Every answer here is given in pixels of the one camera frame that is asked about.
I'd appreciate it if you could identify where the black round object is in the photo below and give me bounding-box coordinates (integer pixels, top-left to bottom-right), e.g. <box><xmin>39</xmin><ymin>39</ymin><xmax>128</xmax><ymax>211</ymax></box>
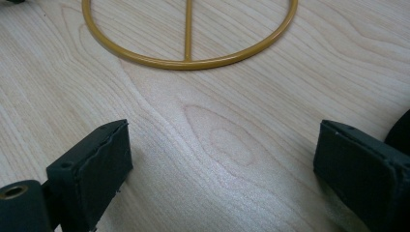
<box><xmin>383</xmin><ymin>109</ymin><xmax>410</xmax><ymax>158</ymax></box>

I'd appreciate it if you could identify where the gold metal wire rack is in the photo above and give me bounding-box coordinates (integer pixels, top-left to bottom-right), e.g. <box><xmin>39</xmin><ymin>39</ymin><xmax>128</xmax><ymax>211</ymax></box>
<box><xmin>81</xmin><ymin>0</ymin><xmax>299</xmax><ymax>72</ymax></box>

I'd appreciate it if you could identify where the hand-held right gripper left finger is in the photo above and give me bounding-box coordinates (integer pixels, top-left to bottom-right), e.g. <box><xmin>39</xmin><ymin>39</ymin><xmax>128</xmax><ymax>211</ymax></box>
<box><xmin>45</xmin><ymin>119</ymin><xmax>134</xmax><ymax>232</ymax></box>

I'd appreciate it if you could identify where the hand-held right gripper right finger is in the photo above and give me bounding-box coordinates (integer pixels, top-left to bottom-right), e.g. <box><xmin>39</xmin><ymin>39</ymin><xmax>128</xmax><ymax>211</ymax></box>
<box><xmin>312</xmin><ymin>119</ymin><xmax>410</xmax><ymax>232</ymax></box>

